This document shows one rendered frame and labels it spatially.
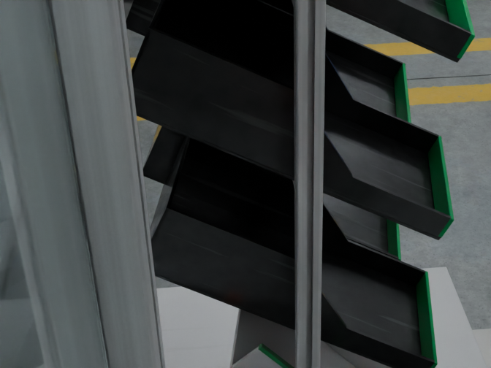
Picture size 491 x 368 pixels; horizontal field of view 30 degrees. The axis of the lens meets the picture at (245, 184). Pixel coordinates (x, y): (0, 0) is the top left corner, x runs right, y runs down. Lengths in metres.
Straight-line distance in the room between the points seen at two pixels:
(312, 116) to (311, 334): 0.21
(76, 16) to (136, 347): 0.09
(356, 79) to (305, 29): 0.32
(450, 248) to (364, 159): 2.19
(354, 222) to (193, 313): 0.48
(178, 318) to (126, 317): 1.18
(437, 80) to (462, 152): 0.57
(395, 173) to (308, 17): 0.22
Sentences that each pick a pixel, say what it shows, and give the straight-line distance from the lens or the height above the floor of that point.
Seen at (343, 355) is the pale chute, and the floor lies 1.09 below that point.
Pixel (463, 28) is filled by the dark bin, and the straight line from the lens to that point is 0.67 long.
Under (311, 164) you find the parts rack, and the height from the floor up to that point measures 1.43.
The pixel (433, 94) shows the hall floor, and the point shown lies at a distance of 3.83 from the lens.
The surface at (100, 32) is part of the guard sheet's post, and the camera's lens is 0.19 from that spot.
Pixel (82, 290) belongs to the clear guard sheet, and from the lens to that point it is 0.21.
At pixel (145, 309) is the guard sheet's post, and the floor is 1.65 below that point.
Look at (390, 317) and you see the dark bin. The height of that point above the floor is 1.20.
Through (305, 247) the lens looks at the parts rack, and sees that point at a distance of 0.73.
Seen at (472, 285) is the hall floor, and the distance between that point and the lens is 2.85.
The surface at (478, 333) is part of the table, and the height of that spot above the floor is 0.86.
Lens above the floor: 1.81
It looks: 34 degrees down
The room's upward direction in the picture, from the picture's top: 2 degrees counter-clockwise
